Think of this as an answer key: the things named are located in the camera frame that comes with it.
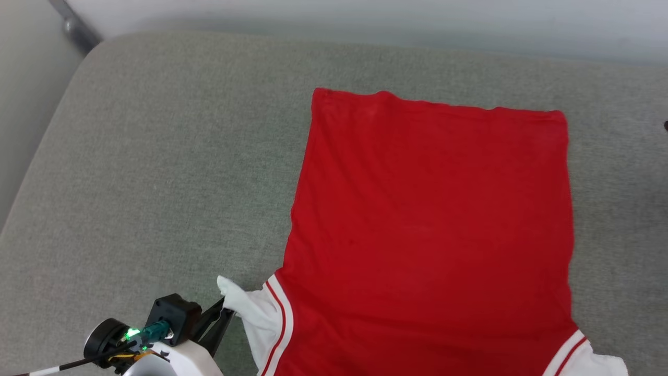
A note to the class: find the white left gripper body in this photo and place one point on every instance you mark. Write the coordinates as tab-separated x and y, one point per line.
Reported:
182	363

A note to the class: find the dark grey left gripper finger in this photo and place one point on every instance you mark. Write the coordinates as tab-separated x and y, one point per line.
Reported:
219	334
209	319

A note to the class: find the red t-shirt with white sleeves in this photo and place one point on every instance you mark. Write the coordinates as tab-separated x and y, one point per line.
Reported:
428	235

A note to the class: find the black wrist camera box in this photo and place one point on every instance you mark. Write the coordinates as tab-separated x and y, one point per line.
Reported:
175	310

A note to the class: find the grey metal wall trim strip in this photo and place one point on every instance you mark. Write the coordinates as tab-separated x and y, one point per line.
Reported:
78	28

